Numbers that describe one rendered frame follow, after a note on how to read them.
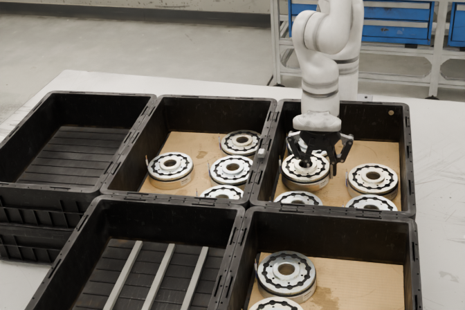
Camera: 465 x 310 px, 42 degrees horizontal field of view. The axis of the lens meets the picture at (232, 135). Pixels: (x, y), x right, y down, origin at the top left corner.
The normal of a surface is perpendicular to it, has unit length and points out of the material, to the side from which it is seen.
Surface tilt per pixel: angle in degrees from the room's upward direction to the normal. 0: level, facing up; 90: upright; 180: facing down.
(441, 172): 0
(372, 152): 0
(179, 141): 0
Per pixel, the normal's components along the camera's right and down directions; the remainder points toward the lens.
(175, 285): -0.07, -0.84
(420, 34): -0.31, 0.54
